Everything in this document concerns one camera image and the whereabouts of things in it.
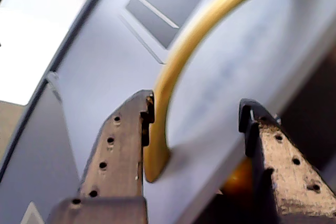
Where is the gold fridge door handle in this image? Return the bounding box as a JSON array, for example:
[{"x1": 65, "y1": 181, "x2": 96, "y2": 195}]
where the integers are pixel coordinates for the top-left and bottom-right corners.
[{"x1": 143, "y1": 0, "x2": 307, "y2": 183}]

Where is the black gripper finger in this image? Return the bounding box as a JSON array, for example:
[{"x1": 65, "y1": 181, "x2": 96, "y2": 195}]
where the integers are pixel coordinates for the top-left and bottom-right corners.
[
  {"x1": 238, "y1": 98, "x2": 336, "y2": 217},
  {"x1": 78, "y1": 89, "x2": 155, "y2": 199}
]

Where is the blue fridge door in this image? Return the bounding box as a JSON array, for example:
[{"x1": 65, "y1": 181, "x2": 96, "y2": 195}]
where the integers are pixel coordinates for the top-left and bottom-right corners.
[
  {"x1": 0, "y1": 82, "x2": 81, "y2": 224},
  {"x1": 56, "y1": 0, "x2": 336, "y2": 201}
]

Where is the black shopping list chalkboard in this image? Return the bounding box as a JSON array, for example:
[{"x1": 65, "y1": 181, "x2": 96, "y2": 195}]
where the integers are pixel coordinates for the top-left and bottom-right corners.
[{"x1": 125, "y1": 0, "x2": 220, "y2": 50}]

